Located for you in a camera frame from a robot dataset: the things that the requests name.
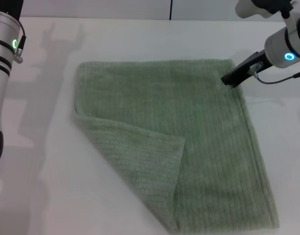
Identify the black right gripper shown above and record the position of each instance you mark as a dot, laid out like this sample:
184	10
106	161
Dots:
242	69

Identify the green ribbed towel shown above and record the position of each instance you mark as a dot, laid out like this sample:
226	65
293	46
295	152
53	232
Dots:
164	102

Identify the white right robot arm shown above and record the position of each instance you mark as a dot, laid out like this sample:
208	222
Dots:
286	41

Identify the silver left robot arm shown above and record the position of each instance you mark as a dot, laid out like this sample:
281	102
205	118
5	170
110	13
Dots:
1	73

